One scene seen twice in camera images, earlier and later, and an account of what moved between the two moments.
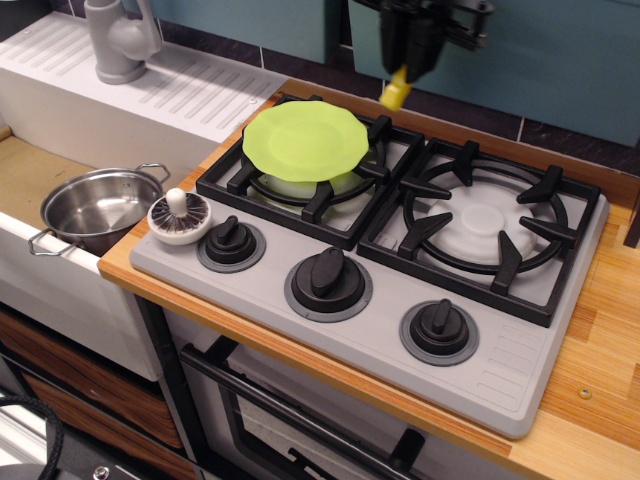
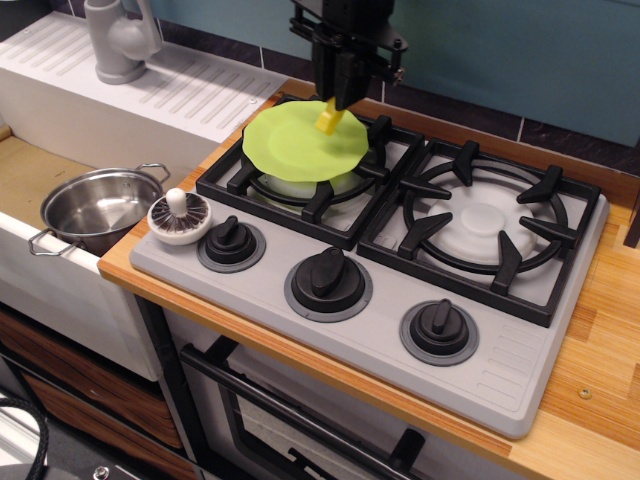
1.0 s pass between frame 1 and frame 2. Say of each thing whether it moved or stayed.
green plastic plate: stayed
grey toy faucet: stayed
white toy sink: stayed
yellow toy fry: moved
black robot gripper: moved
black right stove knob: stayed
